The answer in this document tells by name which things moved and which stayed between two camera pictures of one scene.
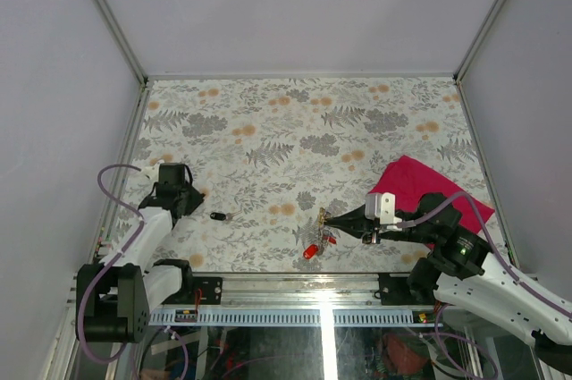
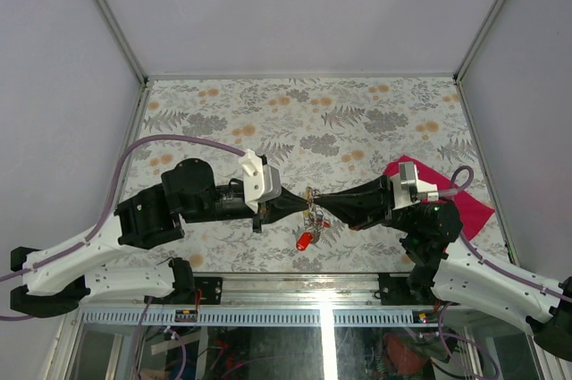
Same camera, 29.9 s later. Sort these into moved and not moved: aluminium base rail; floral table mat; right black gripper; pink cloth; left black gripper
Moved: right black gripper; left black gripper
Not moved: floral table mat; aluminium base rail; pink cloth
